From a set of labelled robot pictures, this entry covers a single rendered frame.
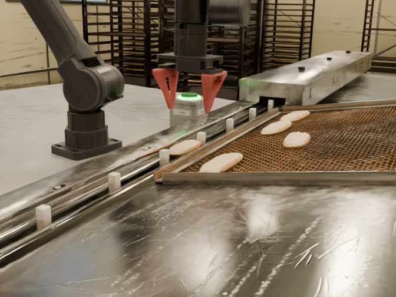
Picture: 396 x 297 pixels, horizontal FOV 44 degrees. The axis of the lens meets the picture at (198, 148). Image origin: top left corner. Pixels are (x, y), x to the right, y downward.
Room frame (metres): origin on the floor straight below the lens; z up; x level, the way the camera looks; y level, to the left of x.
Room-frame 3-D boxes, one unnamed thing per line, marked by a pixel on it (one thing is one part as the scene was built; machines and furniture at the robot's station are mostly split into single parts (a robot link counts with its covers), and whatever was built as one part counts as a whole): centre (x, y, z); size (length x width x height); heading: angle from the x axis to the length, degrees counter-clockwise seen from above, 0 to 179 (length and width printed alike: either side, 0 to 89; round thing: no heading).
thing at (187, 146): (0.86, 0.02, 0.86); 0.10 x 0.04 x 0.01; 153
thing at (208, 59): (0.87, 0.02, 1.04); 0.10 x 0.07 x 0.07; 64
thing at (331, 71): (1.83, -0.47, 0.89); 1.25 x 0.18 x 0.09; 154
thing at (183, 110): (1.14, 0.02, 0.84); 0.08 x 0.08 x 0.11; 64
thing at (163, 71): (0.88, 0.04, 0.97); 0.07 x 0.07 x 0.09; 64
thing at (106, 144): (0.94, 0.22, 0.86); 0.12 x 0.09 x 0.08; 142
